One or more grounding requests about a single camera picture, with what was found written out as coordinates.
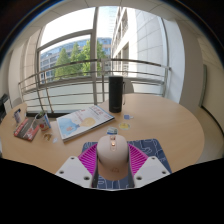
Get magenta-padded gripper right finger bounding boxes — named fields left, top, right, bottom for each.
left=127, top=142, right=171, bottom=189

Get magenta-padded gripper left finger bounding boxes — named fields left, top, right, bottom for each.
left=54, top=142, right=100, bottom=189

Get pale pink computer mouse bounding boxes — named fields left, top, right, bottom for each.
left=96, top=134, right=130, bottom=182

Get blue patterned mouse pad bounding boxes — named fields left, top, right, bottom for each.
left=81, top=138, right=173, bottom=190

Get light blue magazine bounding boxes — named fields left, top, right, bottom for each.
left=55, top=104, right=116, bottom=143

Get round yellow sticker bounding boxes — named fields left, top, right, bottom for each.
left=118, top=122, right=131, bottom=131

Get white printed cup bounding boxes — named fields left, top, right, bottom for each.
left=34, top=110, right=52, bottom=132

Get blue and white sticker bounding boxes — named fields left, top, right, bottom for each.
left=106, top=126, right=119, bottom=136

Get small printed can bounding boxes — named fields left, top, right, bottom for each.
left=13, top=108, right=23, bottom=126

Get black tall drink bottle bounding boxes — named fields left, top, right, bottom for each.
left=108, top=75, right=125, bottom=114

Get white chair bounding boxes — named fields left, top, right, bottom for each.
left=11, top=97, right=23, bottom=108
left=121, top=78, right=135, bottom=95

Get black printer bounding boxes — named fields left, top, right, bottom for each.
left=0, top=93, right=11, bottom=124

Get green trees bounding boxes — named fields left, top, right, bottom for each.
left=53, top=39, right=108, bottom=81

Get metal balcony railing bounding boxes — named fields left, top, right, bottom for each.
left=18, top=58, right=173, bottom=113

